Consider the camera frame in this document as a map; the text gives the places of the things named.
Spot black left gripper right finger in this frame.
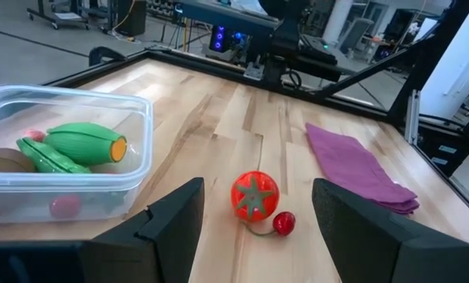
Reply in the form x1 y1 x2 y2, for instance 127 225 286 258
311 178 469 283

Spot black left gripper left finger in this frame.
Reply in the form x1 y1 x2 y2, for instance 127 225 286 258
0 177 206 283

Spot green toy corn cob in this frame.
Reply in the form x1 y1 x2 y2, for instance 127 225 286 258
43 122 128 167

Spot green toy pea pod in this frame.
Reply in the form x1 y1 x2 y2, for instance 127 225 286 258
16 137 92 175

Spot small pink toy fruit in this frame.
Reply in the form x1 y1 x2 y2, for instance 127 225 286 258
23 128 46 142

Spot brown toy kiwi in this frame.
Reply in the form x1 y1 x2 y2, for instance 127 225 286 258
0 148 37 174

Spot clear plastic tupperware container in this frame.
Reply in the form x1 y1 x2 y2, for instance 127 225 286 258
0 84 155 226

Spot folded purple cloth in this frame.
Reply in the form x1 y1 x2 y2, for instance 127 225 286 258
304 122 420 215

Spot red toy tomato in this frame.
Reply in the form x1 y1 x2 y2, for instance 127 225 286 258
230 170 280 223

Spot computer tower with blue lights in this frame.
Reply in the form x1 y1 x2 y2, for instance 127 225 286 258
208 24 245 54

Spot black box cabinet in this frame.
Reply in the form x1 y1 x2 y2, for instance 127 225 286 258
115 0 148 37

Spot black wheeled cart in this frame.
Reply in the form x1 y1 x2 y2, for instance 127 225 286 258
26 0 90 31

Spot silver aluminium bracket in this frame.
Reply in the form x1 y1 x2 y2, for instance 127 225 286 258
405 89 420 145

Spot black table rim frame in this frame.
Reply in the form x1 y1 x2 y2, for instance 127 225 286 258
41 46 469 221

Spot black upright frame post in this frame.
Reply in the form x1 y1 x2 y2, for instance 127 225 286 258
316 0 469 125

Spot black curved corner handle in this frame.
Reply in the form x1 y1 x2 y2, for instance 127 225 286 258
87 46 127 67

